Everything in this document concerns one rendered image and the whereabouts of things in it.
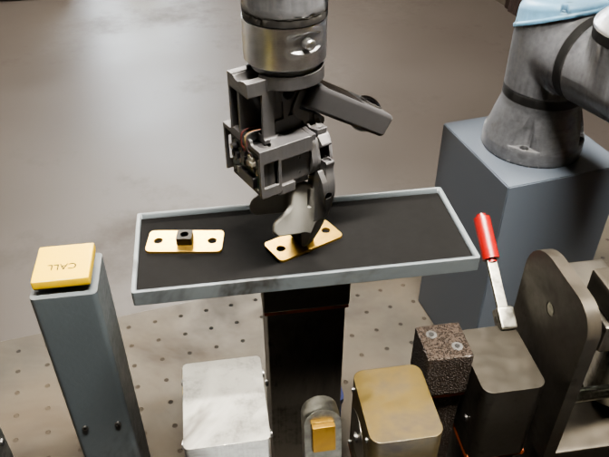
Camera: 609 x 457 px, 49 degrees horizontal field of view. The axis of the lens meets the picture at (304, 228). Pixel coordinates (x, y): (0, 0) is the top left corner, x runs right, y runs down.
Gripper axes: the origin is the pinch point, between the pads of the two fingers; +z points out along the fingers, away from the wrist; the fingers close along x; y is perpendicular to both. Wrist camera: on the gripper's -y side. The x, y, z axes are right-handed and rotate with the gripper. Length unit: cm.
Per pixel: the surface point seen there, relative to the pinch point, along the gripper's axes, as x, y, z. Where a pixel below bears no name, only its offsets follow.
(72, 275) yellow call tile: -8.7, 23.4, 1.8
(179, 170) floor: -195, -62, 118
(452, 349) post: 17.5, -7.0, 7.8
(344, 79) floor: -232, -182, 118
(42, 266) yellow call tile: -12.0, 25.7, 1.8
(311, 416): 16.5, 10.2, 7.3
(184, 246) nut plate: -6.3, 11.7, 1.5
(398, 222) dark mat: 3.2, -11.0, 1.8
